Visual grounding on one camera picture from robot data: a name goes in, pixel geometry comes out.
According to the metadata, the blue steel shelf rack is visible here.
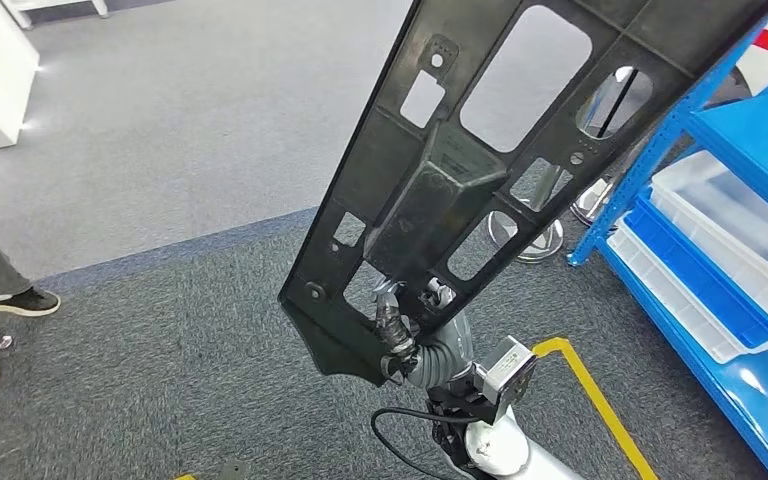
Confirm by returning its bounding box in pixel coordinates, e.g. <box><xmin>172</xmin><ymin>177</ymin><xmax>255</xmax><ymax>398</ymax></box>
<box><xmin>566</xmin><ymin>0</ymin><xmax>768</xmax><ymax>480</ymax></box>

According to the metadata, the yellow floor tape marking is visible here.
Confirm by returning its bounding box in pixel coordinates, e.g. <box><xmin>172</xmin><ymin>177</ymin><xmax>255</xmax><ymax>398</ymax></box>
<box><xmin>532</xmin><ymin>336</ymin><xmax>660</xmax><ymax>480</ymax></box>

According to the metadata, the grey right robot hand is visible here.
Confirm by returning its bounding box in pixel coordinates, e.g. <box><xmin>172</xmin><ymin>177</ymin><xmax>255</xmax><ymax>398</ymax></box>
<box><xmin>373</xmin><ymin>278</ymin><xmax>456</xmax><ymax>384</ymax></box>

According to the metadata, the black plastic plate bracket part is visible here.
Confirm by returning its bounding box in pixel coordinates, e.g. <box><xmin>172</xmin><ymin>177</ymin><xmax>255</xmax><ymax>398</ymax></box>
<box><xmin>277</xmin><ymin>0</ymin><xmax>768</xmax><ymax>389</ymax></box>

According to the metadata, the blue plastic crate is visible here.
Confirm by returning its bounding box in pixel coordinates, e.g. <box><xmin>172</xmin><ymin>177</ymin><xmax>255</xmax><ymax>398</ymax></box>
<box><xmin>622</xmin><ymin>192</ymin><xmax>768</xmax><ymax>349</ymax></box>

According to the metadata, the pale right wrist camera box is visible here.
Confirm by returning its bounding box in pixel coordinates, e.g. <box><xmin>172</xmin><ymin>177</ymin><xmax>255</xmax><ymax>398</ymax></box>
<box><xmin>443</xmin><ymin>335</ymin><xmax>539</xmax><ymax>427</ymax></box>

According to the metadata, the white bench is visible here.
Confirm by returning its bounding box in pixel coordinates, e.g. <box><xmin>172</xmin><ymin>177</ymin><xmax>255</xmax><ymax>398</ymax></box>
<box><xmin>0</xmin><ymin>0</ymin><xmax>110</xmax><ymax>31</ymax></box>

